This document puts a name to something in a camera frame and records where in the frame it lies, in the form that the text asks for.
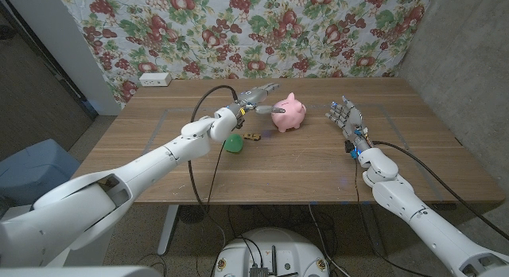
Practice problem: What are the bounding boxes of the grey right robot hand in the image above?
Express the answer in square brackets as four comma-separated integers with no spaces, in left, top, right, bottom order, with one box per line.
[324,96,374,154]

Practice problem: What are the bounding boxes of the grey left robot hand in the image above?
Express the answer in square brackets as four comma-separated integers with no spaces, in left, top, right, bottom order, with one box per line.
[227,82,286,129]

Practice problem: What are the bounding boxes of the pink plastic piggy bank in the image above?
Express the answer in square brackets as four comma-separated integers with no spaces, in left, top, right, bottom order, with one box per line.
[270,92,308,134]

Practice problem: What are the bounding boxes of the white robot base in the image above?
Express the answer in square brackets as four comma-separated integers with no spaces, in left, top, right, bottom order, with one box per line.
[213,228,330,277]

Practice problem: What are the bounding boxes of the green ball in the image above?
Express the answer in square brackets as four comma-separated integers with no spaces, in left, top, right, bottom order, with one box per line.
[223,133,244,154]

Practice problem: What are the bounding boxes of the floral fruit print backdrop cloth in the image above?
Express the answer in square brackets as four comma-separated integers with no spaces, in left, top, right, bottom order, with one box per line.
[55,0,437,109]

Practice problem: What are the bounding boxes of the white power strip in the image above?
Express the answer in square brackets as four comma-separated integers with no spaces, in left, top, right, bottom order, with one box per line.
[138,72,173,88]

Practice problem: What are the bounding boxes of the grey table leg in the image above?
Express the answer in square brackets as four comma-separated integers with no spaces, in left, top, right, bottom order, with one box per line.
[359,204,387,257]

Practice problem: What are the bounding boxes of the round black floor fan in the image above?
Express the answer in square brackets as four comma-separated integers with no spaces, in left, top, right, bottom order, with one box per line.
[177,204,211,224]

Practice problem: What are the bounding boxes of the white table leg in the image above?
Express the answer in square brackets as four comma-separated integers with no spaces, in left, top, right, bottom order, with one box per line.
[157,204,180,256]

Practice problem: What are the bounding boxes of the blue-grey bin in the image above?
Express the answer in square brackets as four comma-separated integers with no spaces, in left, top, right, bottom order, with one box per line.
[0,138,81,206]

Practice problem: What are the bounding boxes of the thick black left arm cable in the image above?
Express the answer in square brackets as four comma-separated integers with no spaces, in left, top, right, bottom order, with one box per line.
[187,84,239,246]

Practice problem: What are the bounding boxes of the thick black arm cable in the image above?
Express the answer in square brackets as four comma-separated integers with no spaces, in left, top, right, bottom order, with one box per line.
[187,84,239,246]
[371,140,509,241]

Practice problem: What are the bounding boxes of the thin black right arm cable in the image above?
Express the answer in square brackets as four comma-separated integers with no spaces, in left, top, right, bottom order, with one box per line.
[355,157,430,277]

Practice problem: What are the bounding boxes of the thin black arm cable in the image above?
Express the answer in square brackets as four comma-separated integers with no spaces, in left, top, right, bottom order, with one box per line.
[355,157,430,277]
[196,140,227,277]

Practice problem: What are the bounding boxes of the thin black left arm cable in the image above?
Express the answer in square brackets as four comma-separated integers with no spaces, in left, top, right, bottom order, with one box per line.
[196,140,227,277]

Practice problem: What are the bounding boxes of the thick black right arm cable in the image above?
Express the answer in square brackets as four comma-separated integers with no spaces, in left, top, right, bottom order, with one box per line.
[371,140,509,241]

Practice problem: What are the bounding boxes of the grey floor cable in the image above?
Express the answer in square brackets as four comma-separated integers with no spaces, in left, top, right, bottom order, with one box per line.
[308,204,352,277]

